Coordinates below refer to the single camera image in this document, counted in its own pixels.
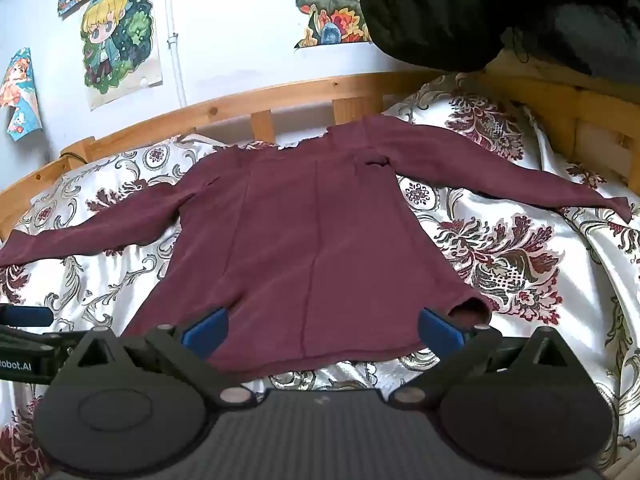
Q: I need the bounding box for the maroon sweater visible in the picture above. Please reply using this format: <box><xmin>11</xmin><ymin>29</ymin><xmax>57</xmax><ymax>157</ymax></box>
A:
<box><xmin>0</xmin><ymin>114</ymin><xmax>633</xmax><ymax>378</ymax></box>

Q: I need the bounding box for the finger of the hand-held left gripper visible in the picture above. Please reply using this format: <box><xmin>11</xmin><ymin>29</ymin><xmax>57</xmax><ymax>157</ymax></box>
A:
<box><xmin>0</xmin><ymin>305</ymin><xmax>55</xmax><ymax>329</ymax></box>

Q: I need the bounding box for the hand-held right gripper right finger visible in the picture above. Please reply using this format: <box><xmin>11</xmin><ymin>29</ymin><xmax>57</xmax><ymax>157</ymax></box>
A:
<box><xmin>388</xmin><ymin>306</ymin><xmax>583</xmax><ymax>408</ymax></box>

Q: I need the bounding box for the white floral satin blanket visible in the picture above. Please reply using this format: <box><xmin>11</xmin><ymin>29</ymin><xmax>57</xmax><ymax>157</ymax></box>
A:
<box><xmin>0</xmin><ymin>72</ymin><xmax>640</xmax><ymax>480</ymax></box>

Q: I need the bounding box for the white wall pipe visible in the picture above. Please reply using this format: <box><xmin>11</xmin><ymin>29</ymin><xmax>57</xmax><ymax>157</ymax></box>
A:
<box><xmin>165</xmin><ymin>0</ymin><xmax>189</xmax><ymax>109</ymax></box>

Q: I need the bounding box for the curled orange-haired figure wall poster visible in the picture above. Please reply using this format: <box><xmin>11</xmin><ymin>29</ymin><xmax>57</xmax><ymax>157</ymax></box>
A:
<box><xmin>0</xmin><ymin>47</ymin><xmax>44</xmax><ymax>142</ymax></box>

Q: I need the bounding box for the black quilted jacket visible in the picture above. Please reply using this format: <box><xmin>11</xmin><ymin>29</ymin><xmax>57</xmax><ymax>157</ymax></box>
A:
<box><xmin>360</xmin><ymin>0</ymin><xmax>640</xmax><ymax>81</ymax></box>

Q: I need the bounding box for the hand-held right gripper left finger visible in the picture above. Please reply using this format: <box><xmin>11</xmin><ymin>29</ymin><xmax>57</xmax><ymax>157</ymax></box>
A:
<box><xmin>65</xmin><ymin>306</ymin><xmax>258</xmax><ymax>408</ymax></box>

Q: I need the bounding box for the wooden bed frame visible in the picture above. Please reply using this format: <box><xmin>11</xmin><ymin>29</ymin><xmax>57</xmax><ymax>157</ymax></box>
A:
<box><xmin>0</xmin><ymin>55</ymin><xmax>640</xmax><ymax>241</ymax></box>

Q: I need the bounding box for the colourful landscape wall poster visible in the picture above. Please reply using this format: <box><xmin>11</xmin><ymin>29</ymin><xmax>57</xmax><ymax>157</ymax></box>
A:
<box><xmin>272</xmin><ymin>0</ymin><xmax>382</xmax><ymax>49</ymax></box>

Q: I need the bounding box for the blond cartoon figure wall poster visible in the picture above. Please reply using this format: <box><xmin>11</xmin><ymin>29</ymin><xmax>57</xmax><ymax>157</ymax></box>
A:
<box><xmin>81</xmin><ymin>0</ymin><xmax>164</xmax><ymax>112</ymax></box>

